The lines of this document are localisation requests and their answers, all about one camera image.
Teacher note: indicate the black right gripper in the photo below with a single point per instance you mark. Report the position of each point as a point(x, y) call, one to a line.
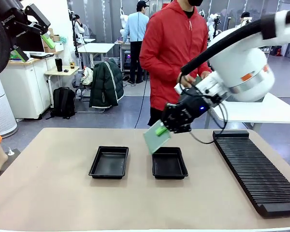
point(183, 113)

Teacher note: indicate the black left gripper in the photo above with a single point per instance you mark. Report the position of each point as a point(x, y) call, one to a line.
point(12, 13)

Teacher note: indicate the green circuit board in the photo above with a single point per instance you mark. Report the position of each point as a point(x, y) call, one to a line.
point(154, 140)

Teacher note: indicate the black plastic ESD tray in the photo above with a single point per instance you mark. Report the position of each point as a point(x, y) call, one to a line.
point(169, 164)
point(108, 163)

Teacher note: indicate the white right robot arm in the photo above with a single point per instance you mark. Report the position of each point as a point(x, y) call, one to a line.
point(244, 67)

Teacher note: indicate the person's right hand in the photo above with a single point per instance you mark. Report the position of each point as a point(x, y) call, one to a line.
point(186, 81)

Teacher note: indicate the person's left hand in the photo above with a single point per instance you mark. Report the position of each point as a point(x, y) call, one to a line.
point(205, 74)

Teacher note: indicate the black computer monitor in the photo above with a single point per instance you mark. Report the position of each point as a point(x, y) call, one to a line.
point(33, 43)

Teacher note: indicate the black keyboard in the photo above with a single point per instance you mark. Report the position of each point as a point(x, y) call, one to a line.
point(42, 55)

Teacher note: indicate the small cardboard box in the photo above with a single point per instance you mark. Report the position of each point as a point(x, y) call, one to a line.
point(57, 38)

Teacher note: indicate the white storage box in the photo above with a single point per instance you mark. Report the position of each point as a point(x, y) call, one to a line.
point(60, 46)

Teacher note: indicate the black tumbler cup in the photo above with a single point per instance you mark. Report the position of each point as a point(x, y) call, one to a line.
point(59, 65)

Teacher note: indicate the small wooden side desk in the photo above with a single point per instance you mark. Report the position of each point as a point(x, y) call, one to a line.
point(60, 73)

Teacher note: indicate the small amber bottle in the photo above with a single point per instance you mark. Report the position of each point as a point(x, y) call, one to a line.
point(72, 64)

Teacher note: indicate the seated person grey top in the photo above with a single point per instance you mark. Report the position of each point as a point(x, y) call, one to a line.
point(81, 29)

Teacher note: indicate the white cabinet wooden top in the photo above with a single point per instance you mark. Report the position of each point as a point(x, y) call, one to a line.
point(26, 91)

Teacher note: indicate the white background table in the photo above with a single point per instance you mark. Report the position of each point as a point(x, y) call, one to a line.
point(96, 47)

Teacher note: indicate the white cloth bag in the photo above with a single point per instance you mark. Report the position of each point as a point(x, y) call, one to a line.
point(87, 76)

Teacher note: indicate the black backpack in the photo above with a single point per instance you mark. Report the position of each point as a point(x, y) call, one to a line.
point(64, 101)

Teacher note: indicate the dark green jacket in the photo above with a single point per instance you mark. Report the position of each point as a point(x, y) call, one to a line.
point(106, 84)

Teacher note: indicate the white cylindrical air purifier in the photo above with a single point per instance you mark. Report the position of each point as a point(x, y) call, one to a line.
point(2, 108)

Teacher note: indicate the person in red jacket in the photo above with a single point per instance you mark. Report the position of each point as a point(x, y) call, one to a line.
point(169, 48)

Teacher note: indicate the grey background workbench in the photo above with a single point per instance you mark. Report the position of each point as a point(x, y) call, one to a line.
point(125, 52)

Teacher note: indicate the black slotted board rack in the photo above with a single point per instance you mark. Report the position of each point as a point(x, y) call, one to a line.
point(258, 169)

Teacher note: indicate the person in light blue shirt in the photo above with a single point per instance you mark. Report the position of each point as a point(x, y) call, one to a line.
point(137, 29)

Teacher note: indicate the small white cone object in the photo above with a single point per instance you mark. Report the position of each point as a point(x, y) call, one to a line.
point(10, 152)

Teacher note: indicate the person in white jacket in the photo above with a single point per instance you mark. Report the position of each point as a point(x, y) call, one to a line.
point(246, 17)

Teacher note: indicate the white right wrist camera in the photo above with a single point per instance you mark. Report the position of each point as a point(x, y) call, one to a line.
point(180, 88)

